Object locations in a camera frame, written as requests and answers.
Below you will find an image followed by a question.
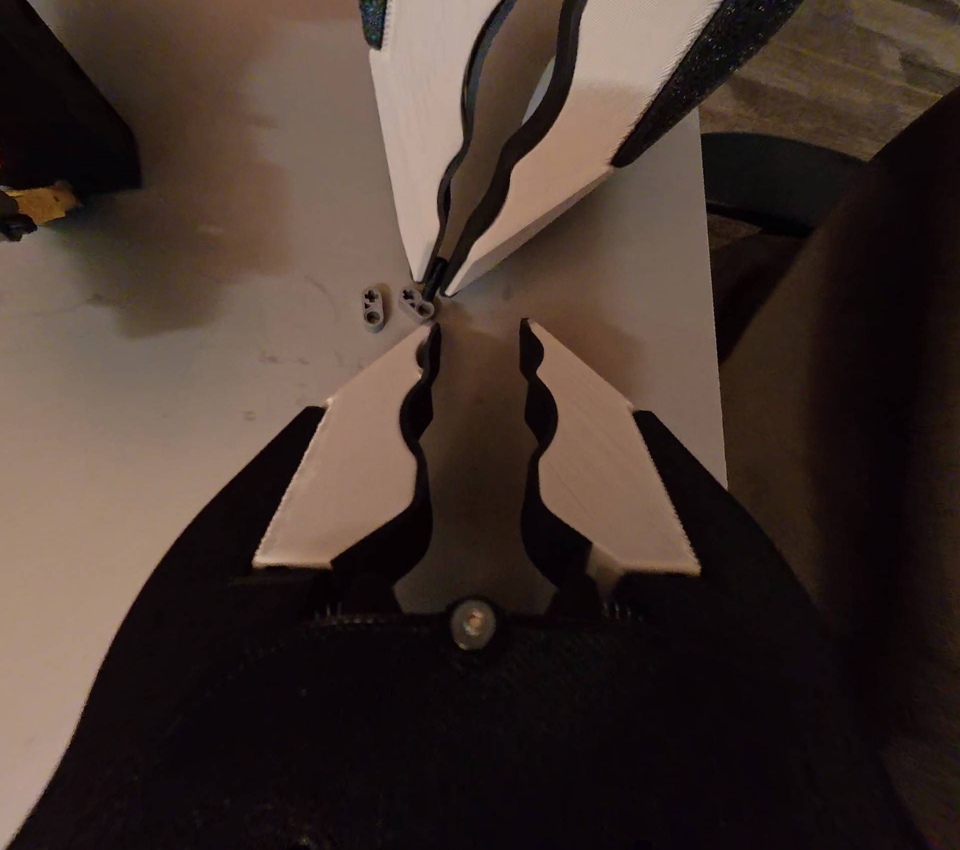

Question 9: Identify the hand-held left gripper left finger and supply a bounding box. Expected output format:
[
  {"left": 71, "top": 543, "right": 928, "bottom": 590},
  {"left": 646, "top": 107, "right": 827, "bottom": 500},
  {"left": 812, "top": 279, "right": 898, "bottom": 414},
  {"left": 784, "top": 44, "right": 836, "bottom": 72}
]
[{"left": 252, "top": 322, "right": 442, "bottom": 592}]

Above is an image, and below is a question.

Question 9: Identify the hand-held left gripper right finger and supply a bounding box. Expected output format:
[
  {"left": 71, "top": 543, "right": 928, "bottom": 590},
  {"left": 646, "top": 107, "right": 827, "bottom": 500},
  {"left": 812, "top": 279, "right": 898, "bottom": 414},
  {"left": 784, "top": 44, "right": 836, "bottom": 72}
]
[{"left": 519, "top": 317, "right": 703, "bottom": 596}]

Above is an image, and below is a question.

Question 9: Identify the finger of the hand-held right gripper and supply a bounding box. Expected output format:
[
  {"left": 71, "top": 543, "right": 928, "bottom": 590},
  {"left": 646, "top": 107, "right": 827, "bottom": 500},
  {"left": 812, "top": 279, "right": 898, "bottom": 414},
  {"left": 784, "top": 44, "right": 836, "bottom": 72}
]
[
  {"left": 367, "top": 0, "right": 552, "bottom": 285},
  {"left": 441, "top": 0, "right": 751, "bottom": 298}
]

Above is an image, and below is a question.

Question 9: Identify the black office chair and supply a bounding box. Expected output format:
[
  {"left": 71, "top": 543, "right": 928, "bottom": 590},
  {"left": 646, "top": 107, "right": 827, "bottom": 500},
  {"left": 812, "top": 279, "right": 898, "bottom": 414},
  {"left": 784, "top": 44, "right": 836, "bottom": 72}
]
[{"left": 701, "top": 131, "right": 871, "bottom": 240}]

